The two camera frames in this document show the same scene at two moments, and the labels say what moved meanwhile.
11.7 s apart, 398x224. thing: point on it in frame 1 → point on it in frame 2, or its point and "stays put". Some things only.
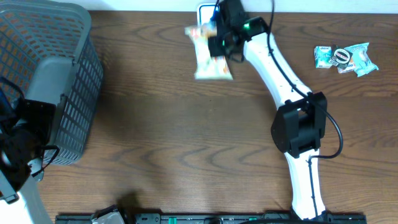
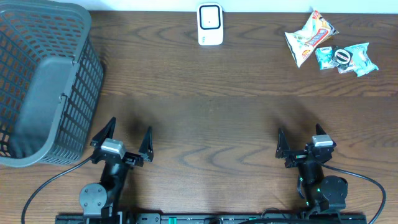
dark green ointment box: [341, 57] stays put
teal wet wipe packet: [362, 63] stays put
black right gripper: [213, 50] → [283, 150]
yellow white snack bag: [208, 67] → [316, 29]
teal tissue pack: [323, 55] stays put
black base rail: [300, 217] stays put
